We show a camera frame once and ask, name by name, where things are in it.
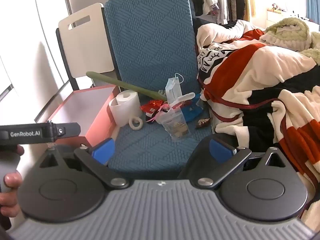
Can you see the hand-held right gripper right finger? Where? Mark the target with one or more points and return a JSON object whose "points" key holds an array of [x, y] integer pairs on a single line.
{"points": [[221, 150]]}

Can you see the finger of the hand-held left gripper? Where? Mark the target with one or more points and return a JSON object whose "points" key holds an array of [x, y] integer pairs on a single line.
{"points": [[68, 129]]}

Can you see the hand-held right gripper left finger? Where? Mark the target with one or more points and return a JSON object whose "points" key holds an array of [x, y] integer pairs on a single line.
{"points": [[103, 150]]}

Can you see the red storage box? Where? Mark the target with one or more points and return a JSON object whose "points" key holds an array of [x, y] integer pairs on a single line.
{"points": [[82, 107]]}

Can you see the blue tissue packet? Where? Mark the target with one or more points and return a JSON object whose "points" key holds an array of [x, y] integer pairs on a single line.
{"points": [[192, 112]]}

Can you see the panda plush toy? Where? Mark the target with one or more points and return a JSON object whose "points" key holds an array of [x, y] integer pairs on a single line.
{"points": [[151, 108]]}

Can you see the blue face mask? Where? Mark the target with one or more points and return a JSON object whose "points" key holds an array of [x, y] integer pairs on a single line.
{"points": [[173, 90]]}

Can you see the person's left hand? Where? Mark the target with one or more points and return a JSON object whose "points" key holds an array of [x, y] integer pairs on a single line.
{"points": [[11, 181]]}

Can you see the brown candy wrapper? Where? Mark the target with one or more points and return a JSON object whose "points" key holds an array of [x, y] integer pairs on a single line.
{"points": [[203, 123]]}

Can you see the white toilet paper roll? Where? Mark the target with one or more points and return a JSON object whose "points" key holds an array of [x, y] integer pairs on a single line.
{"points": [[125, 107]]}

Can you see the clear plastic snack bag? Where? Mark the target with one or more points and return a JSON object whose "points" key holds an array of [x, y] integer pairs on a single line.
{"points": [[175, 123]]}

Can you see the green plush toothbrush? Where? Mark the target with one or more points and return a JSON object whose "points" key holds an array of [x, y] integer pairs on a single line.
{"points": [[117, 83]]}

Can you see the red white black blanket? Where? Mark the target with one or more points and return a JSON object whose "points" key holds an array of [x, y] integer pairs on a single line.
{"points": [[262, 80]]}

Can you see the white chair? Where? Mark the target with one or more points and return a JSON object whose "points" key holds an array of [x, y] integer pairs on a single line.
{"points": [[82, 47]]}

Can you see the blue quilted chair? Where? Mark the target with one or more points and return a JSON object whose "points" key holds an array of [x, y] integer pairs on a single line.
{"points": [[150, 42]]}

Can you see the green fleece blanket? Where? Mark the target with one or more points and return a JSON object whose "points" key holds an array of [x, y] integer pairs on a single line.
{"points": [[287, 33]]}

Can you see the white shelf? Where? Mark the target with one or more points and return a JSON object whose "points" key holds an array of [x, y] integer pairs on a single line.
{"points": [[277, 16]]}

